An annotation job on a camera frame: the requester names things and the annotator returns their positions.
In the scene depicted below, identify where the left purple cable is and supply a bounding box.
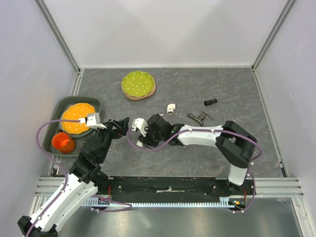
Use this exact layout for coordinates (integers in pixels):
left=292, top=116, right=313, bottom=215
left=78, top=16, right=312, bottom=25
left=26, top=119, right=133, bottom=237

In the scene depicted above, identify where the brown wooden plate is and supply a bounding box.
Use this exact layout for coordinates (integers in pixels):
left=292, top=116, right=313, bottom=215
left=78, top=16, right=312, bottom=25
left=124, top=88, right=156, bottom=101

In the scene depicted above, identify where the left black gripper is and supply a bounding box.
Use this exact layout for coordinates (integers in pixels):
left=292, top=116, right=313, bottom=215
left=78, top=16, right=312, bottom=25
left=94, top=117, right=129, bottom=161

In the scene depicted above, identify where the orange plastic cup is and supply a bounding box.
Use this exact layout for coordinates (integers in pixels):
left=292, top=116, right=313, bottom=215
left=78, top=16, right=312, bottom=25
left=51, top=132, right=76, bottom=154

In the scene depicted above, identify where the dark green tray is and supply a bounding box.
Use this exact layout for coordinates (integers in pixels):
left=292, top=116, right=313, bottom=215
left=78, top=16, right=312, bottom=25
left=42, top=96, right=101, bottom=157

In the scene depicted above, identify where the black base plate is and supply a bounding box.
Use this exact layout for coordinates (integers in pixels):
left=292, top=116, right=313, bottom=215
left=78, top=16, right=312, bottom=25
left=92, top=176, right=254, bottom=203

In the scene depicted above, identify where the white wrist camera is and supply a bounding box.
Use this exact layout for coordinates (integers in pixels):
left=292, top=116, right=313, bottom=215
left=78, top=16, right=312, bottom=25
left=79, top=113, right=107, bottom=129
left=131, top=118, right=148, bottom=138

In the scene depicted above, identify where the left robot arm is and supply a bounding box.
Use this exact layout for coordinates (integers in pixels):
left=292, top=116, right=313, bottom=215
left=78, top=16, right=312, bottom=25
left=17, top=113, right=129, bottom=237

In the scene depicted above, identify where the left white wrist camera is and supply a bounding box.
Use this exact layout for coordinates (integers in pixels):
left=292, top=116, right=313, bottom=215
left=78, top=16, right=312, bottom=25
left=79, top=113, right=107, bottom=129

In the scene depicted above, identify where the black cylindrical pipe piece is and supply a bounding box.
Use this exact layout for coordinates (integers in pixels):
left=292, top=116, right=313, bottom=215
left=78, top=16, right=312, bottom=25
left=204, top=99, right=218, bottom=106

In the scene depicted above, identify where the green dotted plate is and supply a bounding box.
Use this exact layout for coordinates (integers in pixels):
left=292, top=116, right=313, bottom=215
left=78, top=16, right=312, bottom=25
left=121, top=71, right=156, bottom=98

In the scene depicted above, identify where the slotted cable duct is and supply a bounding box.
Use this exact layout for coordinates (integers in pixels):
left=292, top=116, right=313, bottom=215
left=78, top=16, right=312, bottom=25
left=81, top=197, right=246, bottom=208

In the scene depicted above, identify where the bronze metal faucet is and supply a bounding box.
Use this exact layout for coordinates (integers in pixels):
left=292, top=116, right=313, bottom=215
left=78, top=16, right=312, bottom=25
left=187, top=112, right=213, bottom=126

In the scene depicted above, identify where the second white elbow fitting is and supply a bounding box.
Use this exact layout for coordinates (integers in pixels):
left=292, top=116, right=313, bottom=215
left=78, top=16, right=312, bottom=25
left=166, top=103, right=176, bottom=115

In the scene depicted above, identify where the orange dotted plate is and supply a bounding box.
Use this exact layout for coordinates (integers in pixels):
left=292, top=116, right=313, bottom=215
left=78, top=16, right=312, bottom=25
left=61, top=103, right=97, bottom=135

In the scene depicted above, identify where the pink plate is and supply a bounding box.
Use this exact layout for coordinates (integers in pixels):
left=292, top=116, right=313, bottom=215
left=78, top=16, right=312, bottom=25
left=121, top=85, right=156, bottom=101

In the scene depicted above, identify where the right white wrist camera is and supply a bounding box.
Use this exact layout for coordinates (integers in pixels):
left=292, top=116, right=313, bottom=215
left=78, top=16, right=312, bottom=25
left=131, top=118, right=148, bottom=138

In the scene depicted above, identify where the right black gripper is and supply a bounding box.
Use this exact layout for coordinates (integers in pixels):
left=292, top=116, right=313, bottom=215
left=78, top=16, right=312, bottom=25
left=138, top=124, right=165, bottom=150

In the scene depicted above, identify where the dark green plate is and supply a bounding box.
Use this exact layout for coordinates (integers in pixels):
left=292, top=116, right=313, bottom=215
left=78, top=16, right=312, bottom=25
left=59, top=122, right=93, bottom=138

